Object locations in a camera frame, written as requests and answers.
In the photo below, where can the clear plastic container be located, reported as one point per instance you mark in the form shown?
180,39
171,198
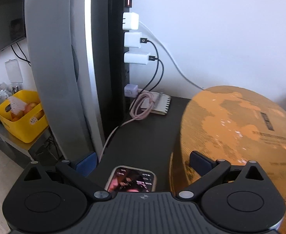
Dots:
13,71

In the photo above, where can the lower white charger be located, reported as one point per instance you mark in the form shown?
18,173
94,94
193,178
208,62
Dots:
138,58

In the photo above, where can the silver curved monitor back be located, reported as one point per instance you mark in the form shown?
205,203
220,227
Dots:
59,37

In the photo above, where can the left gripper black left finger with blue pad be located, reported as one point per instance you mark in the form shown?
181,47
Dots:
50,199

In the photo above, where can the gold round box lid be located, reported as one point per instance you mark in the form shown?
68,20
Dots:
234,124

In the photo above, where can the white charger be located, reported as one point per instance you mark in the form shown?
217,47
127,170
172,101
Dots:
134,40
130,21
138,58

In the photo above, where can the purple small charger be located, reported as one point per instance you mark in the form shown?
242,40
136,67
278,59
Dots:
131,91

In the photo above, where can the smartphone with lit screen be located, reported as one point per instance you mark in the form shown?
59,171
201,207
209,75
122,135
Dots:
129,179

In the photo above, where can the black power strip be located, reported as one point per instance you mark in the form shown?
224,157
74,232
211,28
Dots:
119,71

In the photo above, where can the top white charger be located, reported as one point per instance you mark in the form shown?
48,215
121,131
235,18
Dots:
130,21

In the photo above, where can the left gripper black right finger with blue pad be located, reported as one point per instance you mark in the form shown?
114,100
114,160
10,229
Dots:
234,198

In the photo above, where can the small spiral notebook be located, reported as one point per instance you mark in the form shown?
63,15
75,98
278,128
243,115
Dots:
161,103

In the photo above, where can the middle white charger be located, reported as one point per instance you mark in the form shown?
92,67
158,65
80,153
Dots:
134,40

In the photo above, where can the yellow plastic basket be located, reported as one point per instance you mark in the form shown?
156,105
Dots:
31,124

